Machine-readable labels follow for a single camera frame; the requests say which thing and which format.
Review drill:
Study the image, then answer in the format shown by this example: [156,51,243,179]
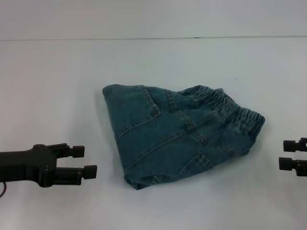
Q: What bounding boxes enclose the blue denim shorts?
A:
[102,83,266,192]

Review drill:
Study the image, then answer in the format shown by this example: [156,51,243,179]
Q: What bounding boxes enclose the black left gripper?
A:
[0,143,98,188]

